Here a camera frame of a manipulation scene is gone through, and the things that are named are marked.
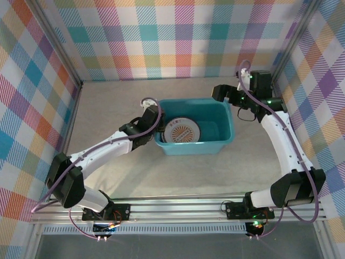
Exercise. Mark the plate with orange sunburst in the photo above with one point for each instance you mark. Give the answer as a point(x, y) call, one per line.
point(183, 130)

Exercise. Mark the teal plastic bin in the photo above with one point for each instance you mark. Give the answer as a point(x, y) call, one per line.
point(188, 148)

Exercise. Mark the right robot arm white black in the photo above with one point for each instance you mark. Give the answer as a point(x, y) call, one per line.
point(285, 145)

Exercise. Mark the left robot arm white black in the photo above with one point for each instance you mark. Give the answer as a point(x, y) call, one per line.
point(102, 149)

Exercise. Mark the round black electronics board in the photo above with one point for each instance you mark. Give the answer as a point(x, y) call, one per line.
point(255, 229)
point(103, 229)

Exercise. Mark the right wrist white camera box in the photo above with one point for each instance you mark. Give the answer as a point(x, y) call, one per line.
point(245, 74)

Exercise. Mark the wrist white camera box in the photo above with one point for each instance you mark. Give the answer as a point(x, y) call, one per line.
point(245, 74)
point(147, 103)

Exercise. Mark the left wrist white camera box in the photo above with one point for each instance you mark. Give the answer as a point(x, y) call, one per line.
point(147, 103)

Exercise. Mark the aluminium frame post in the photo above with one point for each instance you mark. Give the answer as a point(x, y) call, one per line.
point(292, 40)
point(57, 43)

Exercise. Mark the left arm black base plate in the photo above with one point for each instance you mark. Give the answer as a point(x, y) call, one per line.
point(122, 210)

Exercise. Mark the aluminium mounting rail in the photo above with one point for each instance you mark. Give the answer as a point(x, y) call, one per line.
point(175, 210)

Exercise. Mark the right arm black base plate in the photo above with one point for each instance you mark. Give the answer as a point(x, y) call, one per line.
point(234, 210)

